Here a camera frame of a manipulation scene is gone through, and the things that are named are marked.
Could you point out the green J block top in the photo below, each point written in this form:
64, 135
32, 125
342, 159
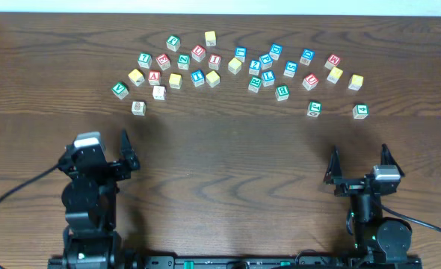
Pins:
173, 43

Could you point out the yellow S block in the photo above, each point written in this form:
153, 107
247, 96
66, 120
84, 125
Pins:
213, 79

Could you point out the red M block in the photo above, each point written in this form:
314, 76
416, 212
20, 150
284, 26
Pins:
332, 61

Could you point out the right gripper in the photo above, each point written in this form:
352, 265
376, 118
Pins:
334, 176

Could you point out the green 4 block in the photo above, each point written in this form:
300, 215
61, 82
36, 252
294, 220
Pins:
360, 111

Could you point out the blue P block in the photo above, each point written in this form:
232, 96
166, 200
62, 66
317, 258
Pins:
266, 61

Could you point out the green R block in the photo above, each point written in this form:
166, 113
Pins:
254, 84

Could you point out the blue 2 block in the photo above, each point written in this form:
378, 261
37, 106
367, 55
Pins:
254, 67

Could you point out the yellow block top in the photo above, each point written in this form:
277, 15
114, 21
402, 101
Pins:
210, 38

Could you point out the yellow G block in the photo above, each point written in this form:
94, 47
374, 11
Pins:
356, 82

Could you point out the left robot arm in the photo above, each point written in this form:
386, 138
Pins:
90, 239

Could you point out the green B block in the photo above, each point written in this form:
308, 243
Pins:
282, 92

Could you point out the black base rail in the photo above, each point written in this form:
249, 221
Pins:
169, 262

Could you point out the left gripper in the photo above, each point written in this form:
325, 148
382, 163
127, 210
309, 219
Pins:
119, 170

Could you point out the blue d block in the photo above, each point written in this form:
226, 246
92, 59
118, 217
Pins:
307, 57
275, 51

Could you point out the blue 5 block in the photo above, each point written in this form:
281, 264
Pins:
290, 69

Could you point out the green V block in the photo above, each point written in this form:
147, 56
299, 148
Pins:
120, 90

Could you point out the green 7 block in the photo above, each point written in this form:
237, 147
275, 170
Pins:
144, 60

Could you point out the blue T block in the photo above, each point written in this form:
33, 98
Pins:
198, 78

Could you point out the plain wooden block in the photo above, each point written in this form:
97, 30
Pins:
159, 92

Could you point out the green Z block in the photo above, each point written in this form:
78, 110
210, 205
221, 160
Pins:
183, 61

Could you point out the plain block lower left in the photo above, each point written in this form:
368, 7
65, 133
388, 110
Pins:
139, 108

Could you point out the green j block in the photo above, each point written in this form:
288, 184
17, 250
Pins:
314, 109
173, 43

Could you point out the yellow C block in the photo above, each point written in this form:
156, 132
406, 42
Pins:
234, 66

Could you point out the red u block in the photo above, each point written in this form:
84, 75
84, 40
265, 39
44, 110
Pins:
198, 53
310, 81

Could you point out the blue D block right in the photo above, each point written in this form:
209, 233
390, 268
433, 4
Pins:
307, 57

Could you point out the green J block lower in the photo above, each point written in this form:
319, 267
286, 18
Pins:
314, 109

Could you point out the yellow K block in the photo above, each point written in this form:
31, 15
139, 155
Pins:
334, 75

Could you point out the red U block right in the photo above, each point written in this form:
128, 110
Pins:
310, 81

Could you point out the blue L block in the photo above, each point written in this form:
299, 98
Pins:
268, 78

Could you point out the red A block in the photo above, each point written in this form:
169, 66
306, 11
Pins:
154, 78

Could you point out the blue D block upper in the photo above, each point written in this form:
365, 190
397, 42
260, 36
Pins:
275, 51

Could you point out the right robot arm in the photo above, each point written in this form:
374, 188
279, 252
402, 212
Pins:
381, 240

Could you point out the yellow block far left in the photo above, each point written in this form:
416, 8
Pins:
136, 77

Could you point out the red E block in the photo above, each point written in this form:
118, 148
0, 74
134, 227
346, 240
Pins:
163, 61

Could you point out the red U block left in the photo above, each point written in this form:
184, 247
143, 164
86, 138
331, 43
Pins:
198, 53

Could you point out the red I block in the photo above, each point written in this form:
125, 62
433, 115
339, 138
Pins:
214, 61

